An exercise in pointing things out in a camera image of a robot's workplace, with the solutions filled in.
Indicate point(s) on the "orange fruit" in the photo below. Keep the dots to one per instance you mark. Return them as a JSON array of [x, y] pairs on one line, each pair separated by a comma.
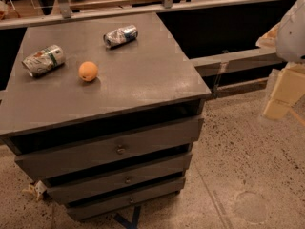
[[88, 71]]

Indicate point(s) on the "crumpled paper scrap on floor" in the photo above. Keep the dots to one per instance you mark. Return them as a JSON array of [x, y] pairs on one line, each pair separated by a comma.
[[37, 189]]

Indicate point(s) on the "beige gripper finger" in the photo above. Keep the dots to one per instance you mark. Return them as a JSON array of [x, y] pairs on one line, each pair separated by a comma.
[[289, 87], [268, 39]]

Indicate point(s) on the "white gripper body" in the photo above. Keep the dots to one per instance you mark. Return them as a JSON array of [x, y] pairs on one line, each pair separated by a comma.
[[293, 35]]

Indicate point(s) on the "bottom grey drawer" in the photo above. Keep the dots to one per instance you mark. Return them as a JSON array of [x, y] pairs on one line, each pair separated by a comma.
[[130, 198]]

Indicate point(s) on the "crushed blue silver can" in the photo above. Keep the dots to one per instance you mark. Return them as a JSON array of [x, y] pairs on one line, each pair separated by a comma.
[[120, 36]]

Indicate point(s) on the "grey drawer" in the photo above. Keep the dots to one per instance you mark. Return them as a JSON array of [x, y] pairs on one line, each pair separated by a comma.
[[59, 162], [130, 198], [101, 185]]

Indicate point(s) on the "metal railing frame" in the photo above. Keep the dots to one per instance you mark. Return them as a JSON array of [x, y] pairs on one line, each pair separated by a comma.
[[203, 29]]

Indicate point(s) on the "middle grey drawer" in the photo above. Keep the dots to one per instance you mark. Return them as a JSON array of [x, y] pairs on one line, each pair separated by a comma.
[[101, 185]]

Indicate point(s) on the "top grey drawer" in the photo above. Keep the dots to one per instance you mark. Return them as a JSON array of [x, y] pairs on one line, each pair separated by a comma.
[[59, 162]]

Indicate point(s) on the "crushed green white can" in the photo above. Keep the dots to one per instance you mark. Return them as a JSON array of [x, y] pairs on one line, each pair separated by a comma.
[[44, 61]]

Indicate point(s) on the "grey drawer cabinet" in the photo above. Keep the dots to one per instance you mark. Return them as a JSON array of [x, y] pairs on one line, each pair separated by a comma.
[[141, 84]]

